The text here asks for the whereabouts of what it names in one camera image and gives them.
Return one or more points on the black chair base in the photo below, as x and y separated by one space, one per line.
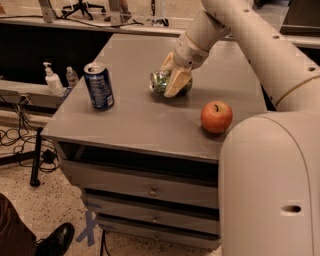
83 6

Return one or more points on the white pump bottle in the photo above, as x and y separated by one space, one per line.
53 80

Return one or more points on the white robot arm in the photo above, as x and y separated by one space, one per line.
269 164

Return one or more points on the middle drawer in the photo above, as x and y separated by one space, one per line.
133 211

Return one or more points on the red apple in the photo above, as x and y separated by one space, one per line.
216 117

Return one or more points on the blue tape cross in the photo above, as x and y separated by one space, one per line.
90 233

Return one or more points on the bottom drawer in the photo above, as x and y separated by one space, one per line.
158 233

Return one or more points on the blue soda can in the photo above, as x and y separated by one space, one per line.
99 86

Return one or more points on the grey drawer cabinet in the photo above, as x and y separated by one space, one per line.
148 133

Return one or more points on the top drawer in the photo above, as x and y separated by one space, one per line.
134 183

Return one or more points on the green soda can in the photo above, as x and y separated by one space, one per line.
159 80

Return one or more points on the drawer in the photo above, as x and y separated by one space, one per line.
133 211
134 183
158 233

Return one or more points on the black stand leg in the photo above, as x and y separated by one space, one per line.
34 155

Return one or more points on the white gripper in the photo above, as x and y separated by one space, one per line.
187 54

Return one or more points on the black leather shoe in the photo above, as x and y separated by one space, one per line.
57 243

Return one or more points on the clear plastic bottle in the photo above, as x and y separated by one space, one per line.
72 77

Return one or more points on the brown trouser leg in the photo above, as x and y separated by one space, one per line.
15 237

